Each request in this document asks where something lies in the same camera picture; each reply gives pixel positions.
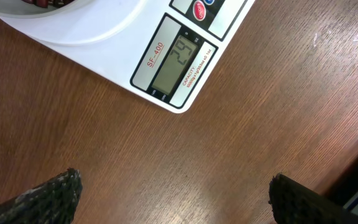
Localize white round bowl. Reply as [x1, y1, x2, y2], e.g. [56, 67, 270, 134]
[0, 0, 92, 19]

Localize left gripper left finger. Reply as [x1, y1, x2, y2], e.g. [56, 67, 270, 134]
[0, 168, 83, 224]

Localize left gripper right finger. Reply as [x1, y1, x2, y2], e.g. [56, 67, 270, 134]
[268, 174, 358, 224]

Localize white digital kitchen scale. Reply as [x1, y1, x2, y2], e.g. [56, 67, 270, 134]
[0, 0, 254, 113]

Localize red beans in bowl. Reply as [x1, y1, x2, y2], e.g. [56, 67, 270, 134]
[22, 0, 74, 8]

